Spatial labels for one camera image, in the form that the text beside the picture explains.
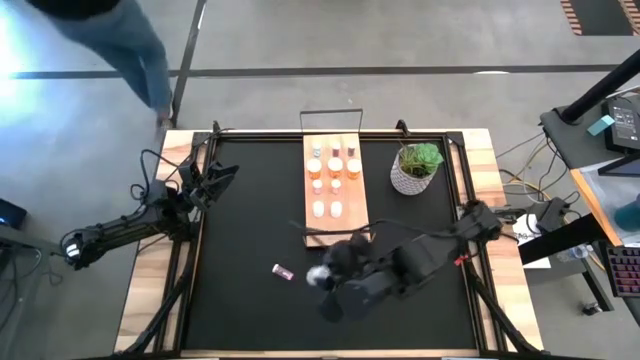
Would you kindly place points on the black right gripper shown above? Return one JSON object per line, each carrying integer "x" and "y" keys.
{"x": 334, "y": 305}

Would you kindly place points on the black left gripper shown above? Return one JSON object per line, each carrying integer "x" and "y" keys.
{"x": 194, "y": 181}

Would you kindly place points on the large white plastic bottle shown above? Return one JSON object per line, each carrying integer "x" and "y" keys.
{"x": 316, "y": 275}

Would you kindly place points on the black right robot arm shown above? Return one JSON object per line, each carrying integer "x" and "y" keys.
{"x": 425, "y": 257}

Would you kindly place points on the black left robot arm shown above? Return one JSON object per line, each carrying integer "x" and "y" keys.
{"x": 120, "y": 232}

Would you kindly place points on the black table mat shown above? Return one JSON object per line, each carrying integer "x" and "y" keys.
{"x": 240, "y": 300}

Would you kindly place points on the red tag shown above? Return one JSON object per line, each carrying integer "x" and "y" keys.
{"x": 461, "y": 260}

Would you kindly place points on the potted succulent patterned pot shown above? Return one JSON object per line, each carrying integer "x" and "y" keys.
{"x": 407, "y": 182}

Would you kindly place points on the person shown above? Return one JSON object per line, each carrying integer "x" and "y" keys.
{"x": 125, "y": 50}

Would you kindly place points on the grey metal stand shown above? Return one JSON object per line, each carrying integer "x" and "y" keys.
{"x": 40, "y": 245}

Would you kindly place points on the white paper sheet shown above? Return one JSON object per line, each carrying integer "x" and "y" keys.
{"x": 525, "y": 232}

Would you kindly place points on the black device blue light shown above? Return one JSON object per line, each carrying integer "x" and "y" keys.
{"x": 11, "y": 212}

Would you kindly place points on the black power box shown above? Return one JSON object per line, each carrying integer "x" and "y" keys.
{"x": 550, "y": 212}

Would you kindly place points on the black desk leg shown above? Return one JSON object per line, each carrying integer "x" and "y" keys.
{"x": 565, "y": 240}

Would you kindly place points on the clear plastic water bottle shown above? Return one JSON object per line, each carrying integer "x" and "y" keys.
{"x": 575, "y": 252}

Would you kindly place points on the black desk caster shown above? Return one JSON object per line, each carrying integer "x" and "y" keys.
{"x": 591, "y": 307}

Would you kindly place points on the grey side desk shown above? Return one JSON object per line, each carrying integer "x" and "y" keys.
{"x": 575, "y": 145}

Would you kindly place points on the backlit black keyboard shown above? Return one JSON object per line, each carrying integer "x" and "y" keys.
{"x": 622, "y": 270}

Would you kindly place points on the wood-edged desk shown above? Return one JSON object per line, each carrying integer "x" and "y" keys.
{"x": 607, "y": 190}

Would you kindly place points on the teal round object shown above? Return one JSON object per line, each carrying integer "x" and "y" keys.
{"x": 628, "y": 215}

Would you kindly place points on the light blue pad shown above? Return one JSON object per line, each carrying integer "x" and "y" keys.
{"x": 600, "y": 125}

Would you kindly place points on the black electronic box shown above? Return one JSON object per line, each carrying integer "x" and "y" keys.
{"x": 622, "y": 125}

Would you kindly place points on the black pole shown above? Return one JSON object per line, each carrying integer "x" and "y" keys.
{"x": 600, "y": 87}

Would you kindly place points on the black mat orange striped edge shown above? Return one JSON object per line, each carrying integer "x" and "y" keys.
{"x": 600, "y": 17}

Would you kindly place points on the black aluminium rig frame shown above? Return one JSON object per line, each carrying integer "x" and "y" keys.
{"x": 250, "y": 136}

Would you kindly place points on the wooden shelf black metal frame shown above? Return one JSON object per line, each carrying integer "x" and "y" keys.
{"x": 357, "y": 210}

